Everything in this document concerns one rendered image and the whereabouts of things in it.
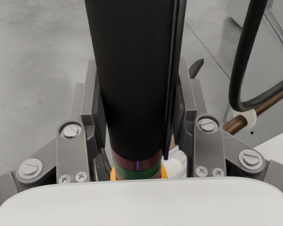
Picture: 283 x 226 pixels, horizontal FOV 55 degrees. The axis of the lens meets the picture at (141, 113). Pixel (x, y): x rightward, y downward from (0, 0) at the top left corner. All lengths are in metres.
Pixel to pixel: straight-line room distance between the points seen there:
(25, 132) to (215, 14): 2.56
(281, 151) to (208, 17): 2.97
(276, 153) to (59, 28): 3.05
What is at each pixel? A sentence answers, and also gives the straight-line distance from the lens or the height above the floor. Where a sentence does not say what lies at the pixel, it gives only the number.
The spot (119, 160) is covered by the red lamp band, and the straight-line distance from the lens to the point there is 0.17.
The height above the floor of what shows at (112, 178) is 1.57.
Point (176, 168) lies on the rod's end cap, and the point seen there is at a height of 1.54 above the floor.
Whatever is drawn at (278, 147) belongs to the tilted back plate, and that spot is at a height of 1.23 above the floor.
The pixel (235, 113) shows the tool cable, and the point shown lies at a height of 1.54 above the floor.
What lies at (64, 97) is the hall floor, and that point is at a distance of 2.55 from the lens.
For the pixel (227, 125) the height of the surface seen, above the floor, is 1.54.
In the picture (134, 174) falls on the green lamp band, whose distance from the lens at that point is 0.17.
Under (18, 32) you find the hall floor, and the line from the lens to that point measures 3.57.
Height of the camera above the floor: 1.76
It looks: 49 degrees down
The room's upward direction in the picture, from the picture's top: 1 degrees counter-clockwise
